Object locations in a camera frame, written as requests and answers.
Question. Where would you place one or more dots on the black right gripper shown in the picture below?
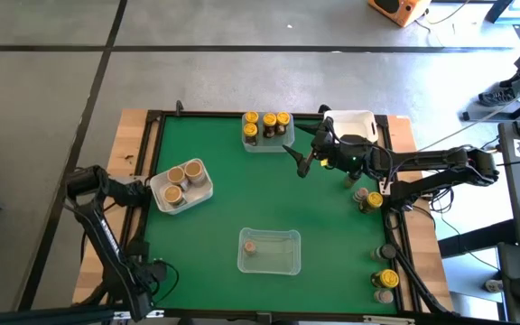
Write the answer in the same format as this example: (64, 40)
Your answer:
(341, 151)

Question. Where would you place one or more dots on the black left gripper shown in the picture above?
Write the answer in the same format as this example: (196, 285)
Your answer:
(136, 195)

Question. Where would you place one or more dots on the large cork-lid spice jar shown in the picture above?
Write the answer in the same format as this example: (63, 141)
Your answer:
(194, 169)
(172, 194)
(176, 174)

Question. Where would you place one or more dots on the yellow-lid spice jar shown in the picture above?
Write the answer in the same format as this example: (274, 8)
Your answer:
(372, 201)
(269, 120)
(251, 117)
(283, 118)
(250, 130)
(387, 278)

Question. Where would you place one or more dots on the black-lid spice jar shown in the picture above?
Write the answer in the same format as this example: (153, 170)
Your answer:
(385, 252)
(350, 181)

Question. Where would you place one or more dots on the white plastic bin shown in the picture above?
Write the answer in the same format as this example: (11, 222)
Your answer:
(352, 124)
(199, 194)

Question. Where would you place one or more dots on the small cork-lid glass jar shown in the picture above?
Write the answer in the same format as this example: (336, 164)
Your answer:
(249, 247)
(383, 296)
(360, 194)

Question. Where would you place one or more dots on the clear plastic bin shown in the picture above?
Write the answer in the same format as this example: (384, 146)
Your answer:
(278, 257)
(269, 144)

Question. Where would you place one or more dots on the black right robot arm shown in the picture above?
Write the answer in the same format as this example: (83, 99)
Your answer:
(440, 160)

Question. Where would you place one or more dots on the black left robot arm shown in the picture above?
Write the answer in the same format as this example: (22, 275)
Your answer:
(106, 234)

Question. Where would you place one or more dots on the black clamp knob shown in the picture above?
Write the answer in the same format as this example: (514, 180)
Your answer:
(179, 107)
(324, 108)

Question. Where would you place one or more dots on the green table mat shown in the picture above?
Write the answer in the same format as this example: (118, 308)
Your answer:
(264, 194)

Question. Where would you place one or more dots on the orange box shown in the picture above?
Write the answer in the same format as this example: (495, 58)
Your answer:
(397, 9)

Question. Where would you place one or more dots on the person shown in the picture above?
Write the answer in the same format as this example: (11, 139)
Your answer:
(497, 95)

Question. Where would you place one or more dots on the small white device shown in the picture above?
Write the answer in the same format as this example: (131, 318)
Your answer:
(494, 285)

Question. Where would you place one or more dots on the black frame beam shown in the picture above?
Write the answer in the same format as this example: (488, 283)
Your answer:
(39, 316)

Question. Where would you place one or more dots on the black diagonal frame strut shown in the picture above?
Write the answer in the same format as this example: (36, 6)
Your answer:
(422, 289)

